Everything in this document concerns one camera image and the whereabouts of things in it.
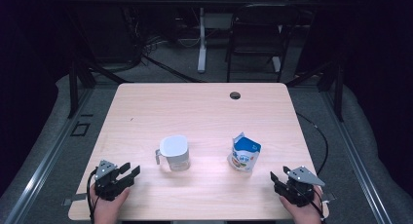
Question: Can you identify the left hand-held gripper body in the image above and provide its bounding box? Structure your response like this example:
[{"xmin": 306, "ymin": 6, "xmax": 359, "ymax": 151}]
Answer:
[{"xmin": 93, "ymin": 159, "xmax": 131, "ymax": 202}]

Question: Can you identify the black folding chair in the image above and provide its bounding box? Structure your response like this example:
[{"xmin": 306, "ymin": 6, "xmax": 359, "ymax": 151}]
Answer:
[{"xmin": 225, "ymin": 3, "xmax": 301, "ymax": 84}]

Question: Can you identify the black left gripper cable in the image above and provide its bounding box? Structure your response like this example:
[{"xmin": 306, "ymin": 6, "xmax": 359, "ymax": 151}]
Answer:
[{"xmin": 86, "ymin": 168, "xmax": 100, "ymax": 224}]

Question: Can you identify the aluminium floor rail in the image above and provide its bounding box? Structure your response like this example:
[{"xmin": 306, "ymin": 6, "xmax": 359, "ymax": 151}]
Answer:
[
  {"xmin": 319, "ymin": 87, "xmax": 394, "ymax": 224},
  {"xmin": 2, "ymin": 87, "xmax": 95, "ymax": 224}
]

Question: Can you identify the person's left hand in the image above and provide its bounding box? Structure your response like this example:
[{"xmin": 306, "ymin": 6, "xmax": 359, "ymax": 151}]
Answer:
[{"xmin": 89, "ymin": 184, "xmax": 131, "ymax": 224}]

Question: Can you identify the white desk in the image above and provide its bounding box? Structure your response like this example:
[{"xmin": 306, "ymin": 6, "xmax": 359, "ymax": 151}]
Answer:
[{"xmin": 178, "ymin": 0, "xmax": 322, "ymax": 74}]

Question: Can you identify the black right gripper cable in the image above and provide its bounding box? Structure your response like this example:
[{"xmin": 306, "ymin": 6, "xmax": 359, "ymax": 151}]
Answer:
[{"xmin": 285, "ymin": 180, "xmax": 327, "ymax": 222}]

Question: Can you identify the thick black floor cable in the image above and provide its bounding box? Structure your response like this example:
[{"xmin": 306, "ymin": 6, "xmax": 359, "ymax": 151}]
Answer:
[{"xmin": 140, "ymin": 53, "xmax": 204, "ymax": 84}]

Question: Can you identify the clear jar with white lid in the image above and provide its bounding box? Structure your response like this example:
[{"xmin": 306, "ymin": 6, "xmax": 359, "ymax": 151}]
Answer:
[{"xmin": 154, "ymin": 134, "xmax": 192, "ymax": 172}]

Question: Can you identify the thin black floor cable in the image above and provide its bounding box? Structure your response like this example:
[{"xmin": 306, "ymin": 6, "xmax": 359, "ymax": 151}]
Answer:
[{"xmin": 295, "ymin": 111, "xmax": 330, "ymax": 176}]

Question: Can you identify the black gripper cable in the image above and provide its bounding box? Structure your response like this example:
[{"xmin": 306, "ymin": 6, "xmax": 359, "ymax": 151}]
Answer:
[
  {"xmin": 86, "ymin": 168, "xmax": 100, "ymax": 224},
  {"xmin": 285, "ymin": 180, "xmax": 327, "ymax": 222}
]

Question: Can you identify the person's right hand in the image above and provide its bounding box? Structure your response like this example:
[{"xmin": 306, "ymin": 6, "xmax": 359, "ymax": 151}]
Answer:
[{"xmin": 280, "ymin": 185, "xmax": 325, "ymax": 224}]

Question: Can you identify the black metal frame post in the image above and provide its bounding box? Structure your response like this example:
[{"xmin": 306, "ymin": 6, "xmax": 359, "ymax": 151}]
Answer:
[{"xmin": 67, "ymin": 58, "xmax": 80, "ymax": 120}]

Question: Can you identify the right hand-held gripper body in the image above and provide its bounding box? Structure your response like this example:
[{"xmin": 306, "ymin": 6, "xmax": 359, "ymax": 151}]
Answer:
[{"xmin": 274, "ymin": 166, "xmax": 326, "ymax": 208}]

